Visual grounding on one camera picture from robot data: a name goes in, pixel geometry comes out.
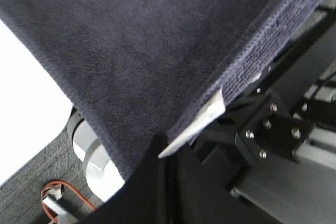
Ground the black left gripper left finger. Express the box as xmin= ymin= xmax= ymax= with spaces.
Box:
xmin=83 ymin=134 xmax=170 ymax=224

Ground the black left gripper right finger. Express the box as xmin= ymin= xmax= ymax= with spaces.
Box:
xmin=174 ymin=146 xmax=278 ymax=223

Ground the dark navy towel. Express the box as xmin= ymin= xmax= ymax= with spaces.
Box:
xmin=1 ymin=0 xmax=321 ymax=179

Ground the white cylindrical robot base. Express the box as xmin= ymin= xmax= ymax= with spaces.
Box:
xmin=66 ymin=108 xmax=124 ymax=202

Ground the white towel label tag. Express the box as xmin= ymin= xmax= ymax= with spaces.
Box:
xmin=158 ymin=87 xmax=226 ymax=159

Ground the orange cable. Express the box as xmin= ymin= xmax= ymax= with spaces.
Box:
xmin=41 ymin=180 xmax=97 ymax=223

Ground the black metal bracket with screws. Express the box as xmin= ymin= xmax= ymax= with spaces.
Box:
xmin=194 ymin=91 xmax=314 ymax=163

